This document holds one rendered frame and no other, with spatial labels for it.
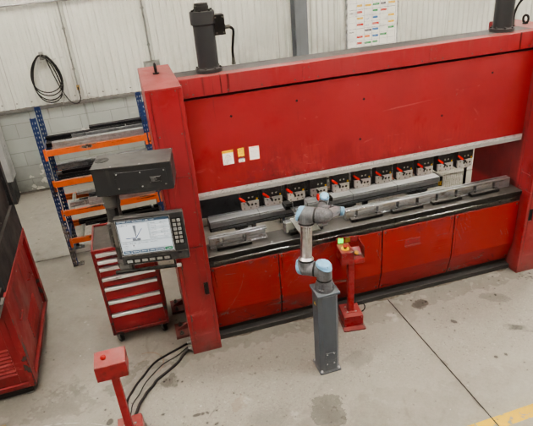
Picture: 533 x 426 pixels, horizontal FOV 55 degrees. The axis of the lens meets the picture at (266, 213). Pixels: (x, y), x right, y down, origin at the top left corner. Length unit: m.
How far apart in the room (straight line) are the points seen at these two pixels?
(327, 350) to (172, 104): 2.21
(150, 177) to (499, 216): 3.38
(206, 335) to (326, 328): 1.10
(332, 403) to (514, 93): 3.03
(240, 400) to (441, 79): 3.02
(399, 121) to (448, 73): 0.54
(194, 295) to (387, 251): 1.79
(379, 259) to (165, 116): 2.36
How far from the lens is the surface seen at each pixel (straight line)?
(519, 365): 4.67
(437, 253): 5.13
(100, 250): 4.40
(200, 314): 4.39
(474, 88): 4.76
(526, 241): 5.57
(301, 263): 3.79
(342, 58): 4.07
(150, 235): 3.48
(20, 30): 8.10
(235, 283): 4.41
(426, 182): 5.17
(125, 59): 8.10
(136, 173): 3.32
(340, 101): 4.16
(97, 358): 3.63
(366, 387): 4.26
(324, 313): 3.95
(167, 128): 3.64
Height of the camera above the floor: 3.09
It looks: 27 degrees down
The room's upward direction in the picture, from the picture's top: 5 degrees counter-clockwise
